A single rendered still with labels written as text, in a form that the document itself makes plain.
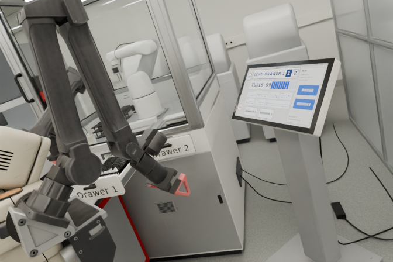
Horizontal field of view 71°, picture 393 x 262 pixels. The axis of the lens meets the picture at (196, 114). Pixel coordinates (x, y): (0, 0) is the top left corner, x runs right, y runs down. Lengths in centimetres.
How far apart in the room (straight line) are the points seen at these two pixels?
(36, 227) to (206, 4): 426
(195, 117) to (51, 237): 100
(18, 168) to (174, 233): 136
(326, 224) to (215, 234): 68
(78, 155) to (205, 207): 124
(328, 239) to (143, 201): 111
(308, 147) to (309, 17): 333
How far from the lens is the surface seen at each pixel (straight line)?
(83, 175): 70
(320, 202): 160
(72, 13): 71
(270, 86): 136
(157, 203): 188
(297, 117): 120
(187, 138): 156
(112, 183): 146
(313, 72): 123
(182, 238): 202
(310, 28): 464
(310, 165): 147
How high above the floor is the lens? 145
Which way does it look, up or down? 16 degrees down
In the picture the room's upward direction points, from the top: 18 degrees counter-clockwise
